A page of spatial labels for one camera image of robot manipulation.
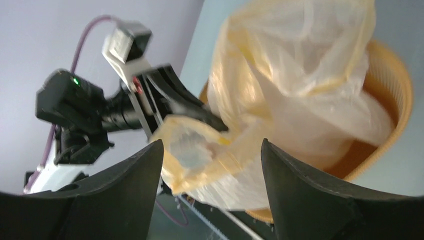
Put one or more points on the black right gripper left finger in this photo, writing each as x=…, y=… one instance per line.
x=114, y=204

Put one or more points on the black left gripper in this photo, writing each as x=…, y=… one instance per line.
x=159, y=92

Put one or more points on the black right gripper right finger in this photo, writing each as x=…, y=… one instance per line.
x=309, y=204

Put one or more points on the translucent cream trash bag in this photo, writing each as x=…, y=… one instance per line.
x=290, y=71

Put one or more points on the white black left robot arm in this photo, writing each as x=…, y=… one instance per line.
x=81, y=118

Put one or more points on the orange slotted plastic trash bin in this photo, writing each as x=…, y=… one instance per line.
x=388, y=81

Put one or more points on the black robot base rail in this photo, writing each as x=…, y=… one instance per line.
x=229, y=225

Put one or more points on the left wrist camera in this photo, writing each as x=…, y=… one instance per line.
x=124, y=49

